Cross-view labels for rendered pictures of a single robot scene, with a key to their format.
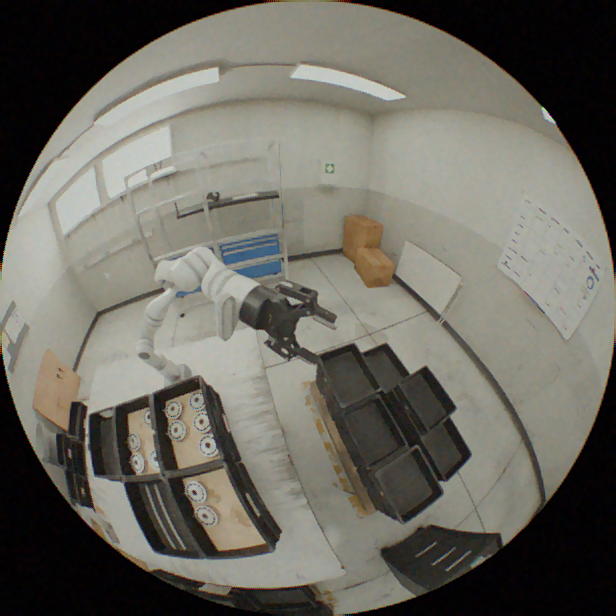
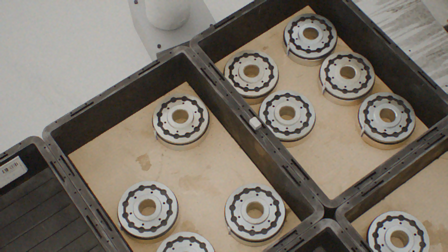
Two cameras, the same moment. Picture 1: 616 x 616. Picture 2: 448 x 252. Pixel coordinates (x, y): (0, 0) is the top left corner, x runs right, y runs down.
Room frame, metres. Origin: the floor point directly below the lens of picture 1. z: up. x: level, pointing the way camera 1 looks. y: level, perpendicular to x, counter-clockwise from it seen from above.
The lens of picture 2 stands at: (-0.51, 0.74, 1.91)
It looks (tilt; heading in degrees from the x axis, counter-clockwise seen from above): 64 degrees down; 355
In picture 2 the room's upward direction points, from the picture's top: 1 degrees counter-clockwise
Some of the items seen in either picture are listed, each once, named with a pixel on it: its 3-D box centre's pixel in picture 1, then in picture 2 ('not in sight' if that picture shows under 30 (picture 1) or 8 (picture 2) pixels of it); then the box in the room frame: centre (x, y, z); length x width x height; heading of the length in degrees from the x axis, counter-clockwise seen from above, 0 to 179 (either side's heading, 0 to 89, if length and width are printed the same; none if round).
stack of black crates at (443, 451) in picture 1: (435, 451); not in sight; (-0.11, -0.92, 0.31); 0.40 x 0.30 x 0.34; 20
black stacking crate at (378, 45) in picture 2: (187, 426); (317, 93); (0.06, 0.53, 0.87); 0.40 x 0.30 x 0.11; 30
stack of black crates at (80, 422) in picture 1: (89, 427); not in sight; (-0.39, 2.17, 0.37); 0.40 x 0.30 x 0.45; 20
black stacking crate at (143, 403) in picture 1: (141, 439); (181, 185); (-0.09, 0.79, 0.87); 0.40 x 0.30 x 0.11; 30
